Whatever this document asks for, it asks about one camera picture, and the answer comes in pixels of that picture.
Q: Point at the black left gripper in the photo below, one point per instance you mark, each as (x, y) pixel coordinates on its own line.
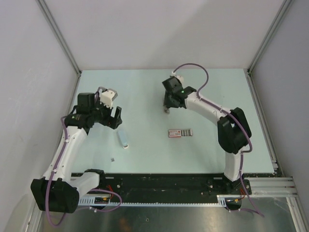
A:
(110, 121)

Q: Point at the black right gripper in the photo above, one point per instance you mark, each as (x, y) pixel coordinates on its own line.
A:
(175, 106)

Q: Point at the black beige stapler base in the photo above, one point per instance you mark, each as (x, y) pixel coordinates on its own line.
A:
(166, 104)

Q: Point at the light blue stapler cover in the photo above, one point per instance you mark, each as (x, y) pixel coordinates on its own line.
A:
(123, 139)

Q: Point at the red white staple box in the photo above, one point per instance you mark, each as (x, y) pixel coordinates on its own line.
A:
(179, 133)

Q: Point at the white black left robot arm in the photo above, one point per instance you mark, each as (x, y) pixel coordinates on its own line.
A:
(55, 191)

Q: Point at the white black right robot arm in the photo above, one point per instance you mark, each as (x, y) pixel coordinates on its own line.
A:
(233, 129)

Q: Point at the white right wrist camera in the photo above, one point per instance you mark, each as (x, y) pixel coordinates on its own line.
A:
(179, 77)

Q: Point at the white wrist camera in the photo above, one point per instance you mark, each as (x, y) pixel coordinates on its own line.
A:
(107, 96)
(179, 77)

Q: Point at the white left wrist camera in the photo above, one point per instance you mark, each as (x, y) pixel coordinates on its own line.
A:
(107, 96)

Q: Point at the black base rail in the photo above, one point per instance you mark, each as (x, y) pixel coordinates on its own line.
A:
(169, 188)

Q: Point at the aluminium frame rail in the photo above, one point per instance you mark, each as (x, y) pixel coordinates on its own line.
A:
(272, 187)

